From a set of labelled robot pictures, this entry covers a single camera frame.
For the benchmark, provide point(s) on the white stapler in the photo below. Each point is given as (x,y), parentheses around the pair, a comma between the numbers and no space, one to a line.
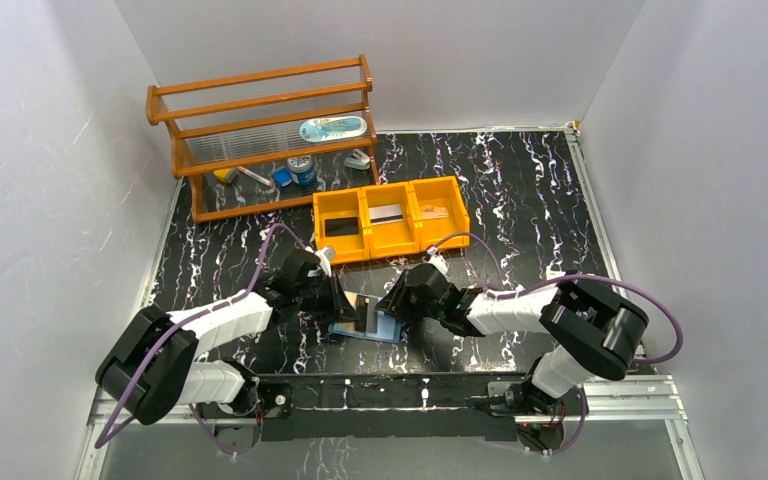
(358,160)

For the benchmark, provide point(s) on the reflective silver card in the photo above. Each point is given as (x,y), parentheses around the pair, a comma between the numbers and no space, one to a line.
(366,320)

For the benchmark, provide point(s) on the beige card in bin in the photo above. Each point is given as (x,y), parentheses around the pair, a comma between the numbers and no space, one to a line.
(433,212)

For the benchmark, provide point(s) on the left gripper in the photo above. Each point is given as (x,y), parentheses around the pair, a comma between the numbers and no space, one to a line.
(330,299)

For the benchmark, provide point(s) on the wooden shelf rack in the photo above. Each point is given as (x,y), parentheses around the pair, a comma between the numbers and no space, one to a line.
(248,120)

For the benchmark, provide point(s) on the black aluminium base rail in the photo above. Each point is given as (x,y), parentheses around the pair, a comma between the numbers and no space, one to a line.
(489,406)

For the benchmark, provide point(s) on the right yellow plastic bin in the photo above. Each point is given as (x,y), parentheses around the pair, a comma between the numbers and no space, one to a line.
(445,192)

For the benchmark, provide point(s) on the white blue round tin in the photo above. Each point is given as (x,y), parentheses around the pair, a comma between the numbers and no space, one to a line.
(302,170)

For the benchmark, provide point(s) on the blue white oval package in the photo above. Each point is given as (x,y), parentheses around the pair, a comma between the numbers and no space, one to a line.
(326,129)

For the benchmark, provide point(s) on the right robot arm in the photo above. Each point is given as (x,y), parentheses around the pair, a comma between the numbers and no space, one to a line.
(596,330)

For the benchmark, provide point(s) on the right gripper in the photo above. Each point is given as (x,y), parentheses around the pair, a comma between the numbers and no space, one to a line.
(397,301)

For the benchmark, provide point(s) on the grey striped card in bin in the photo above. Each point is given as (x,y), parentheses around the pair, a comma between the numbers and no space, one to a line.
(385,214)

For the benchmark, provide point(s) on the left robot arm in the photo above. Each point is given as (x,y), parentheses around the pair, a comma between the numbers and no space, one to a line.
(154,366)

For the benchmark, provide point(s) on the black card in bin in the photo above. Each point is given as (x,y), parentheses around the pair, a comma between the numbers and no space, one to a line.
(343,226)

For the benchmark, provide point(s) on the left yellow plastic bin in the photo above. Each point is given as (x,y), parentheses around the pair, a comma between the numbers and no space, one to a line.
(336,204)

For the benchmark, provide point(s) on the small blue box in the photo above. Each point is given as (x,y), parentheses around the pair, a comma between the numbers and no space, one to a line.
(282,177)

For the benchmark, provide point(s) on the white red marker pen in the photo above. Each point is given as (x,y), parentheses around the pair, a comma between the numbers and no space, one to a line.
(255,176)

